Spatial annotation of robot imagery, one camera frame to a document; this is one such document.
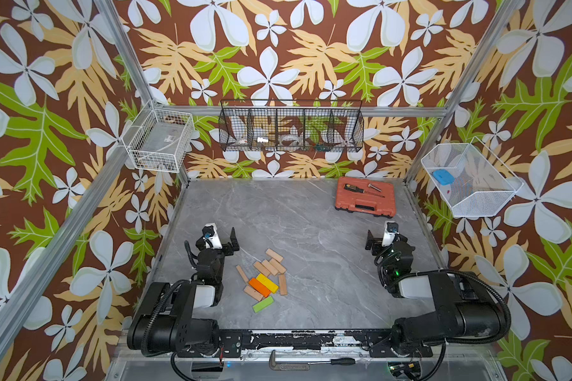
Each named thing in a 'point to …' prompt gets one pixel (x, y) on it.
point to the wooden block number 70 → (262, 269)
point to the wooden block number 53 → (270, 267)
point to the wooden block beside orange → (253, 293)
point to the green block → (262, 304)
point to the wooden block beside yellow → (277, 265)
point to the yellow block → (270, 285)
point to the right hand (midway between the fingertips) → (381, 230)
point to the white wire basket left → (159, 139)
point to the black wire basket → (291, 125)
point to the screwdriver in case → (357, 189)
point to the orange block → (260, 287)
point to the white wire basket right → (468, 179)
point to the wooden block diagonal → (283, 284)
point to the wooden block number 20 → (272, 253)
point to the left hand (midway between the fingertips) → (220, 228)
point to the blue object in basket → (443, 177)
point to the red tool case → (366, 196)
